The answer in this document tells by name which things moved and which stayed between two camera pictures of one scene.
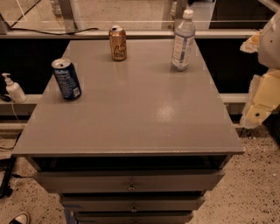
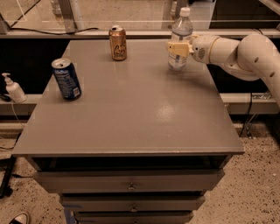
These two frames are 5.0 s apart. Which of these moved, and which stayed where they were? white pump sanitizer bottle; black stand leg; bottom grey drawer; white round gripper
Moved: white round gripper
Stayed: black stand leg; bottom grey drawer; white pump sanitizer bottle
